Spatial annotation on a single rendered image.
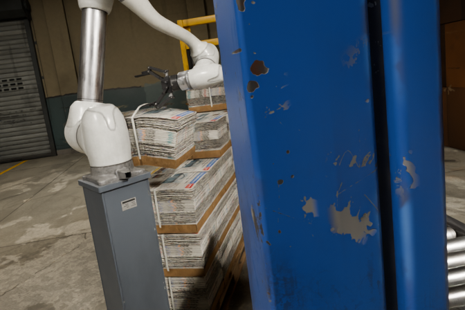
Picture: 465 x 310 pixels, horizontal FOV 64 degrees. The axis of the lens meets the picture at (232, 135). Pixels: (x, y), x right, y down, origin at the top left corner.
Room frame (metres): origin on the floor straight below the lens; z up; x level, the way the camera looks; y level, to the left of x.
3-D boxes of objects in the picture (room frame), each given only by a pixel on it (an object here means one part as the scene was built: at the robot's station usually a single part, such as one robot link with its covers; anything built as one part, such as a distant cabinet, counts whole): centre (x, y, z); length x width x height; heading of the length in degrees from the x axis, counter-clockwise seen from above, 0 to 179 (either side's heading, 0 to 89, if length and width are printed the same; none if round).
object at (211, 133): (2.41, 0.24, 0.95); 0.38 x 0.29 x 0.23; 78
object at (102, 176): (1.37, 0.46, 1.03); 0.22 x 0.18 x 0.06; 41
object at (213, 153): (2.40, 0.24, 0.86); 0.38 x 0.29 x 0.04; 78
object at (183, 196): (2.28, 0.27, 0.42); 1.17 x 0.39 x 0.83; 166
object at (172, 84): (1.77, 0.26, 1.32); 0.09 x 0.07 x 0.08; 76
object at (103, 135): (1.39, 0.48, 1.17); 0.18 x 0.16 x 0.22; 39
